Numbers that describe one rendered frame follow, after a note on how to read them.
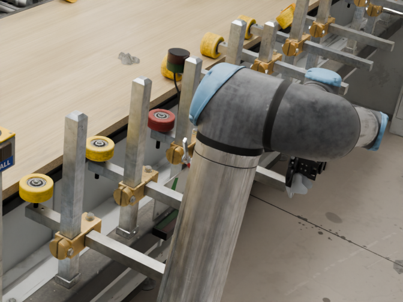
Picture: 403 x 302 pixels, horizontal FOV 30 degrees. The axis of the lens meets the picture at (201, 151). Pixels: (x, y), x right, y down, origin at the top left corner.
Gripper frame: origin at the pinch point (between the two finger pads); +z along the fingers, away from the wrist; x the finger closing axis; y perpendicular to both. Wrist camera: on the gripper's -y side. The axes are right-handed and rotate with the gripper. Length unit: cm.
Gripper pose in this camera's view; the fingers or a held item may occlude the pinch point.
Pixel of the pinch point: (289, 192)
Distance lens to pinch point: 206.9
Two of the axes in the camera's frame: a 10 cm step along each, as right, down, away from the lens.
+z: -1.3, 8.6, 5.0
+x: 4.9, -3.8, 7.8
